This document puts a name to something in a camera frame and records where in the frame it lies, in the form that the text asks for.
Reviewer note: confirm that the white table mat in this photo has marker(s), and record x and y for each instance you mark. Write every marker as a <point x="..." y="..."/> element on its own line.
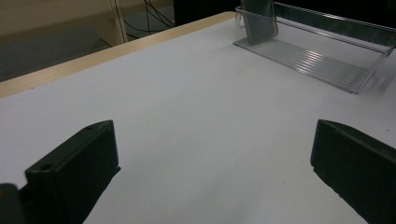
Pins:
<point x="186" y="109"/>

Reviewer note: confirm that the light wooden table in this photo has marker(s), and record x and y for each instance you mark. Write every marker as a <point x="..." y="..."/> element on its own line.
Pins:
<point x="93" y="59"/>

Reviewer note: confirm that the black curtain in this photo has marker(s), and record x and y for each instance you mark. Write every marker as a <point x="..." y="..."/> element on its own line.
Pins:
<point x="202" y="9"/>

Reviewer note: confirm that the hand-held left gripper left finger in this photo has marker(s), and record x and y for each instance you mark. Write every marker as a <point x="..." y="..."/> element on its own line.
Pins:
<point x="77" y="171"/>

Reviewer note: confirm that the clear plastic tray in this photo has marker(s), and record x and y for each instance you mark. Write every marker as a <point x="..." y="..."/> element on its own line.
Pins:
<point x="311" y="62"/>

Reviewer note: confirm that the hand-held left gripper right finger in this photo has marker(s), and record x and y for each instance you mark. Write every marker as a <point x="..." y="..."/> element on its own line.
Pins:
<point x="358" y="169"/>

